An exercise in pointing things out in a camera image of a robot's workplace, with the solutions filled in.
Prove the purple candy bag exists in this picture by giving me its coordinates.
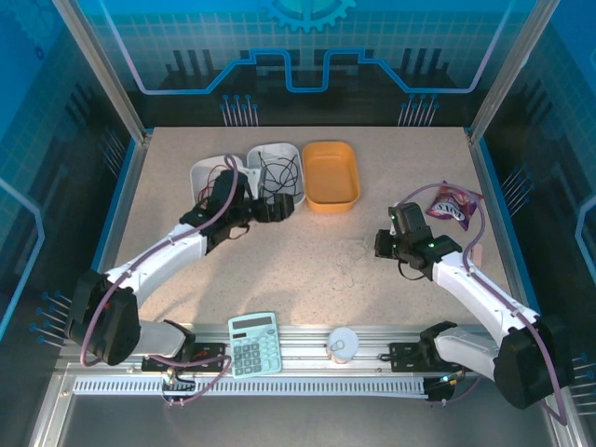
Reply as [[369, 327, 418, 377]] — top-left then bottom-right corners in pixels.
[[426, 180, 485, 233]]

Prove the white slotted cable duct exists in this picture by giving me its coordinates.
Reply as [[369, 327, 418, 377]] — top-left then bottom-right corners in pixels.
[[73, 375, 427, 397]]

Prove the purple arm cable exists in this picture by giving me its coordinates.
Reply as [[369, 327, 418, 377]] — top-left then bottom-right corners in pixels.
[[81, 154, 239, 409], [398, 183, 569, 426]]

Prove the orange plastic tray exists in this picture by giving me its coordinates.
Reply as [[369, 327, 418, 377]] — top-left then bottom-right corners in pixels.
[[301, 141, 361, 214]]

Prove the black cable connector box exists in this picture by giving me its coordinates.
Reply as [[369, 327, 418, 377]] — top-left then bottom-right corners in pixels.
[[160, 370, 197, 407], [426, 372, 467, 406]]

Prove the large white plastic tray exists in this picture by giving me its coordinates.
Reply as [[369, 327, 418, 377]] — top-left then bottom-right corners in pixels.
[[245, 142, 307, 209]]

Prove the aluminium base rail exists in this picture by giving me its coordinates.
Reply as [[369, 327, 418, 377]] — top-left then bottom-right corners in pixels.
[[134, 323, 481, 376]]

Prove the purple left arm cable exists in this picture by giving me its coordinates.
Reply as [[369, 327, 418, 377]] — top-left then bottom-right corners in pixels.
[[81, 154, 239, 409]]

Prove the light green calculator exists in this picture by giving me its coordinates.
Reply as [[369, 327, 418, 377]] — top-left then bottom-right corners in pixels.
[[226, 310, 284, 379]]

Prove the aluminium frame post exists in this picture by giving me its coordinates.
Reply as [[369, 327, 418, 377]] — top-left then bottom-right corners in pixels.
[[467, 0, 561, 143], [49, 0, 153, 143]]

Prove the silver tin can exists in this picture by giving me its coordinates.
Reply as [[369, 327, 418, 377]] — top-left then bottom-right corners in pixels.
[[326, 327, 360, 367]]

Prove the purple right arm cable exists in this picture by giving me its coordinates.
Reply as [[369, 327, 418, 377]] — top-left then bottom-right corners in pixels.
[[398, 183, 569, 426]]

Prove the small white plastic tray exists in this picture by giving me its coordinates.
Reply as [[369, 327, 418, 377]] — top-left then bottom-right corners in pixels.
[[189, 155, 248, 220]]

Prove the thin white cable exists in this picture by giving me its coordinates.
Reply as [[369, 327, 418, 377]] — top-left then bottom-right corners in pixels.
[[332, 236, 370, 293]]

